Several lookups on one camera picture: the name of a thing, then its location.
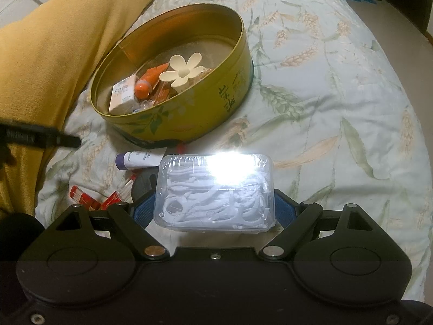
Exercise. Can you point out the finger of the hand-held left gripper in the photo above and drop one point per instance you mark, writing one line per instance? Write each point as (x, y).
(40, 137)

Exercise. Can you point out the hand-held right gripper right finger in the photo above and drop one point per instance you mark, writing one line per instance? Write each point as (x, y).
(286, 210)

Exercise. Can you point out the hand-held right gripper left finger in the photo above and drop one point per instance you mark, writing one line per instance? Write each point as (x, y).
(142, 210)

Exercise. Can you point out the purple cap white tube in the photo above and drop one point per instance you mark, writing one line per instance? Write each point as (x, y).
(142, 159)

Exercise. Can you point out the clear floss pick box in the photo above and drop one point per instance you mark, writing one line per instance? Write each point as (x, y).
(203, 203)

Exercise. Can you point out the white small box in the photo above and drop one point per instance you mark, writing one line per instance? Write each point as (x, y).
(121, 98)

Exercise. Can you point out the clear crinkled wrapper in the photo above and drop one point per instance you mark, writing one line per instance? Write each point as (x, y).
(142, 105)

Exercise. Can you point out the orange cream tube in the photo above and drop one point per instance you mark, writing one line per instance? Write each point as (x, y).
(143, 86)

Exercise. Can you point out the round gold tin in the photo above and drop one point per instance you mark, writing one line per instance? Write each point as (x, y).
(203, 108)

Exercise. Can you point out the cream flower hair clip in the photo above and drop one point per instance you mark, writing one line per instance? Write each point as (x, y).
(182, 71)

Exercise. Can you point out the dark grey round object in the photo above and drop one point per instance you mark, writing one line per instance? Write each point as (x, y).
(145, 184)

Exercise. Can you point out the yellow pillow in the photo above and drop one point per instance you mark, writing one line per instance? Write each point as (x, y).
(50, 57)

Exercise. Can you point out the wheat print quilt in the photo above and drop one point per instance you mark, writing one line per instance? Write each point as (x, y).
(338, 108)

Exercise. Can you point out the pale grey sheet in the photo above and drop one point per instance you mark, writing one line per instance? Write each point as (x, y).
(13, 10)

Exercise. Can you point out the dark door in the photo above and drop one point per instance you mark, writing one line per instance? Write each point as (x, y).
(412, 0)

